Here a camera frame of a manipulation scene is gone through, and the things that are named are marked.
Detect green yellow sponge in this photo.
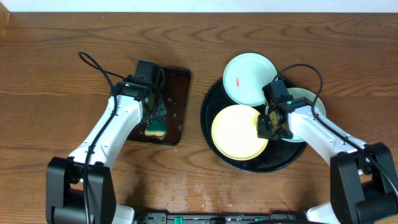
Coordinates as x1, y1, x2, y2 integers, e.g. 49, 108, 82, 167
144, 119, 167, 138

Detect round black tray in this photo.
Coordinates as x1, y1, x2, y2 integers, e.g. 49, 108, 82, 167
200, 78, 307, 173

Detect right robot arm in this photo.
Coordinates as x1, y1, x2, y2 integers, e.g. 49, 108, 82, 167
257, 96, 397, 223

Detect wooden side panel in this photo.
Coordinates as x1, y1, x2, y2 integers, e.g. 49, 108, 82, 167
0, 3, 10, 40

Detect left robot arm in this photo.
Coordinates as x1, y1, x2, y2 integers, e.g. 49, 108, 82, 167
45, 82, 163, 223

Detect rectangular dark brown tray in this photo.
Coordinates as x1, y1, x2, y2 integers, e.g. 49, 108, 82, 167
127, 68, 190, 146

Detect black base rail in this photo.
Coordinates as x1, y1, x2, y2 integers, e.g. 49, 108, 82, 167
133, 212, 309, 224

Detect yellow plate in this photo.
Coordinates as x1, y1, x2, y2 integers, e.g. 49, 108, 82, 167
211, 105, 269, 161

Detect pale green plate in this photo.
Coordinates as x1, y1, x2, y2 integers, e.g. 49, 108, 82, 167
223, 53, 277, 106
266, 88, 316, 142

